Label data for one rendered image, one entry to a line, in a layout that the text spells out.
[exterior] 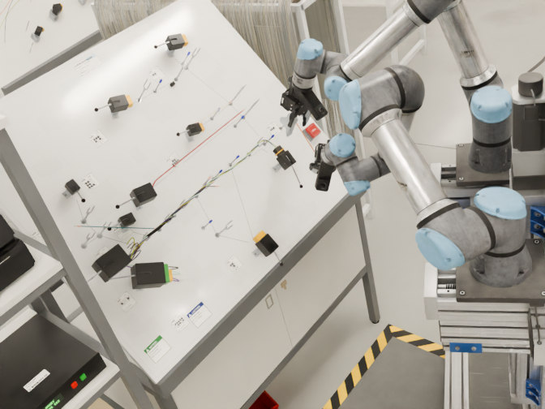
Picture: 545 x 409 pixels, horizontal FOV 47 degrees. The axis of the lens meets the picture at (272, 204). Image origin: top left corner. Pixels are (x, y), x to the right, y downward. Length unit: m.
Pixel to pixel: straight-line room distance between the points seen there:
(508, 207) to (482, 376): 1.26
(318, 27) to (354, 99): 1.71
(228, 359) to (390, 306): 1.19
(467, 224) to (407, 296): 1.80
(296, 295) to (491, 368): 0.83
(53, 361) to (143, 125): 0.88
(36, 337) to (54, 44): 3.43
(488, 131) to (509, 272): 0.51
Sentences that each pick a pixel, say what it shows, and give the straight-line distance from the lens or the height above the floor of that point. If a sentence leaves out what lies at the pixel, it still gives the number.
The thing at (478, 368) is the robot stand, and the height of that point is 0.21.
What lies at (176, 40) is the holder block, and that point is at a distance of 2.42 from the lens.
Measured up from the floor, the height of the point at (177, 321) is 0.94.
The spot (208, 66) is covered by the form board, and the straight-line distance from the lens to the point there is 2.52.
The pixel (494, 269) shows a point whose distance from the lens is 1.67.
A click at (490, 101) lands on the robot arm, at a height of 1.39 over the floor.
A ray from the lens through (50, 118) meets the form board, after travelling 2.25.
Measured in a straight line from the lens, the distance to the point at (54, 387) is 1.85.
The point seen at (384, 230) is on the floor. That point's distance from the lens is 3.71.
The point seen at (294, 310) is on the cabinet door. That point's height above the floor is 0.56.
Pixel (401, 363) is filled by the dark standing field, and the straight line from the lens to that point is 3.03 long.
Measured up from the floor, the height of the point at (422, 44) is 0.12.
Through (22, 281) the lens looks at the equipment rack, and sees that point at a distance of 1.66.
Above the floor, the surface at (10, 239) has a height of 1.55.
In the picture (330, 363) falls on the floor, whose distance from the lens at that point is 3.07.
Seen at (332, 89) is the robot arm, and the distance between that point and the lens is 1.92.
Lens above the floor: 2.36
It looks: 35 degrees down
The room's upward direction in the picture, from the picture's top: 15 degrees counter-clockwise
